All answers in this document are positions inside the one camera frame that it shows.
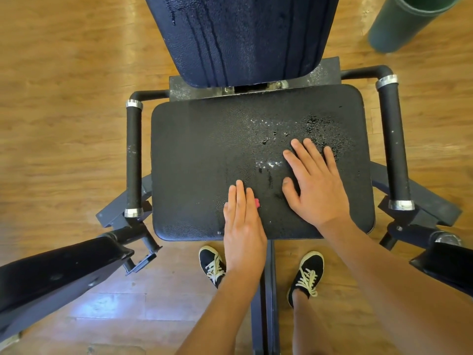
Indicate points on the person's left hand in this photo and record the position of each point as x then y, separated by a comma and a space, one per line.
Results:
244, 233

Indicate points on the person's black shoe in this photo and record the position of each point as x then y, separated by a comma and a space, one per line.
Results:
213, 266
307, 277

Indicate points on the person's right leg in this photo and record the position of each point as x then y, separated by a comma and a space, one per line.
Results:
310, 329

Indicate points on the person's right forearm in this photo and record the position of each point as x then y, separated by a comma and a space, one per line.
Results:
406, 284

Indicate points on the person's right hand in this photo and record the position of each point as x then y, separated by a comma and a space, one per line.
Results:
319, 188

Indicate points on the person's right black shoe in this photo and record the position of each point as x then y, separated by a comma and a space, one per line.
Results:
307, 277

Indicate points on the person's left black shoe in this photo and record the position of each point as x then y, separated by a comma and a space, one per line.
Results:
213, 266

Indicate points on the person's left forearm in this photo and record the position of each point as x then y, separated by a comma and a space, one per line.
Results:
218, 318

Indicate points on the dark green plastic bucket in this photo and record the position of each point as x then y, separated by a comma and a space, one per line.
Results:
403, 22

